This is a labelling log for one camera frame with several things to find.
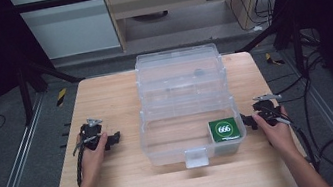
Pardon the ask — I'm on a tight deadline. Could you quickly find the light wooden desk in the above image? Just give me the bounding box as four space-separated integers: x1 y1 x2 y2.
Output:
100 0 296 54

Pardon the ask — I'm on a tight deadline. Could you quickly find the green square box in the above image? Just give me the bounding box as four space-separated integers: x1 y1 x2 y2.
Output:
206 115 244 145

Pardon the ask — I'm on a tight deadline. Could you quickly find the person's left hand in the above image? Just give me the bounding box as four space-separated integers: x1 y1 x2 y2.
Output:
74 131 116 187

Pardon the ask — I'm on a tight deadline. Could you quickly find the person's right hand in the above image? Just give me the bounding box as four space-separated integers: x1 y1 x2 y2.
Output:
250 104 301 162

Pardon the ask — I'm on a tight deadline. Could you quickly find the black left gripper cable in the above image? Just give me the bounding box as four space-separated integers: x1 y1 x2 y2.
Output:
70 135 106 187

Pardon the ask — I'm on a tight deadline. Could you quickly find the clear plastic storage box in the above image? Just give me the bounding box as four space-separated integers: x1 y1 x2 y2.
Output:
125 40 252 177

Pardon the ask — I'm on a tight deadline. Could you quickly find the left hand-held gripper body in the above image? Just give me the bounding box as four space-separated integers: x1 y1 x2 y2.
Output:
77 116 108 153

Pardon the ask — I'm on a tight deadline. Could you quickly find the black metal stand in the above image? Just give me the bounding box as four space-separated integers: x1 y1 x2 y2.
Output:
13 50 91 128
231 11 309 87

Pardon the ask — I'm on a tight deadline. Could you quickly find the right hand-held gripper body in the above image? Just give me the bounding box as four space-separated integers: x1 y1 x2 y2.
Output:
250 90 288 130

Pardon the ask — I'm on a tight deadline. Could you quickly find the yellow black striped tape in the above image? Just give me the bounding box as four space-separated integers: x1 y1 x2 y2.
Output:
263 50 285 69
54 87 70 108

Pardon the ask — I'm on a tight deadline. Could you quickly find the white cabinet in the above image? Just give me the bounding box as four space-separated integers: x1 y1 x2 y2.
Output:
9 0 123 66

